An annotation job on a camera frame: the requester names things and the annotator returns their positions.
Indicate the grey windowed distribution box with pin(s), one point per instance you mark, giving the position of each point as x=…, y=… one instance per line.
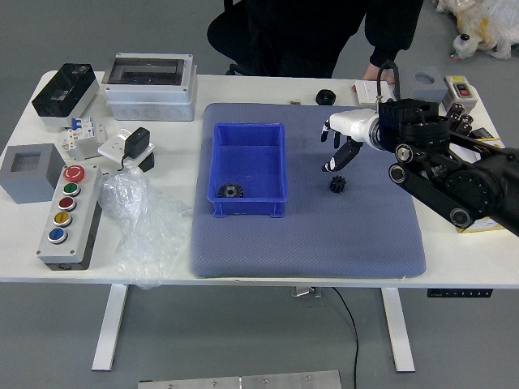
x=150, y=97

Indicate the blue plastic box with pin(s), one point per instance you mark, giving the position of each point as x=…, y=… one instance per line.
x=247, y=162

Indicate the black-lidded white enclosure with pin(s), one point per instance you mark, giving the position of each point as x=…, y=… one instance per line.
x=61, y=93

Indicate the black round nut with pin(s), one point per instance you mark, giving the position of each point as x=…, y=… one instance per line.
x=325, y=97

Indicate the grey cube with square hole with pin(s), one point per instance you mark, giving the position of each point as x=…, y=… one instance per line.
x=44, y=178

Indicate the small black gear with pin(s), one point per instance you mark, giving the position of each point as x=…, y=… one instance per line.
x=336, y=184

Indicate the person's left hand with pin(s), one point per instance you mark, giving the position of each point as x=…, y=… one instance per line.
x=371, y=73

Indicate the white orange circuit breaker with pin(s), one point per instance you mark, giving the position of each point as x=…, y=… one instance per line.
x=71, y=139

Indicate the white table leg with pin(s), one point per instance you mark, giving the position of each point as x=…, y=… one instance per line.
x=109, y=328
x=399, y=332

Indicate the silver metal plate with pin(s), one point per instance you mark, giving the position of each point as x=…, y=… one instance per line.
x=243, y=381

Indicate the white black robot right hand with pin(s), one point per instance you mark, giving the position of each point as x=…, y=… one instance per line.
x=353, y=123

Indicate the white yellow plush toy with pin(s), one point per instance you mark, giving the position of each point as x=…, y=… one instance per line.
x=482, y=24

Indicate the black power adapter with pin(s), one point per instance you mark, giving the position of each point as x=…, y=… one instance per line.
x=135, y=142

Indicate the grey-blue mat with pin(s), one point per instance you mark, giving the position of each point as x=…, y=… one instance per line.
x=304, y=243

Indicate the black office chair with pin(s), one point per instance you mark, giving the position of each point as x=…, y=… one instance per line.
x=232, y=69

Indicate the big black gear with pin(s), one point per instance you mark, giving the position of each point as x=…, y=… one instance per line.
x=231, y=191

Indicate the grey five-button control station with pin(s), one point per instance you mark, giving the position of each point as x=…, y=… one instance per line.
x=77, y=227

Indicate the white blue circuit breaker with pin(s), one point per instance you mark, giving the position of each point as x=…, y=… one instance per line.
x=83, y=125

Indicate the metal under-table bracket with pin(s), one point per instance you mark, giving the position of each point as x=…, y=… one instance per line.
x=304, y=291

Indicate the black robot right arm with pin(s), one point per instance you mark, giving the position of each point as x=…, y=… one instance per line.
x=470, y=186

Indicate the grey two-button switch box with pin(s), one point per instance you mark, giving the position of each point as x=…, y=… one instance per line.
x=462, y=91

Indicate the clear plastic bag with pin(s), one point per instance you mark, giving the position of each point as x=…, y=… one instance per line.
x=142, y=227

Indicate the small flat black device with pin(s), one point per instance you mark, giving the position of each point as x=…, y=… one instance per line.
x=484, y=133

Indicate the white wall switch panel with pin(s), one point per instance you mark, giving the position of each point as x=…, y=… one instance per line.
x=367, y=93

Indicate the person's left forearm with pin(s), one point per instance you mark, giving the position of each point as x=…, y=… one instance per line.
x=391, y=40

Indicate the black table control panel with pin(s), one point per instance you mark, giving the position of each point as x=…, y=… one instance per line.
x=460, y=293

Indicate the grey block with round hole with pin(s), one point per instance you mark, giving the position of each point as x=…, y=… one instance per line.
x=430, y=87

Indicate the person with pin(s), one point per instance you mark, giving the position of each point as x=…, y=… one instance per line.
x=304, y=32

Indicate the white wall socket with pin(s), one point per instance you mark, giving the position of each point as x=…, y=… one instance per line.
x=109, y=148

